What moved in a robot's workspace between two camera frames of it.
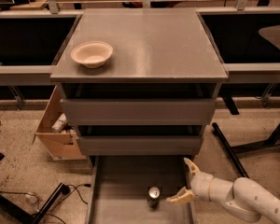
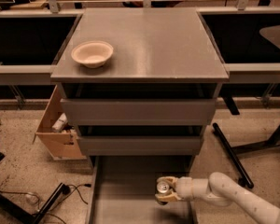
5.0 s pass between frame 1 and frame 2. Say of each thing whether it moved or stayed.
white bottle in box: stayed
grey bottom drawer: stayed
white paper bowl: stayed
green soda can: moved
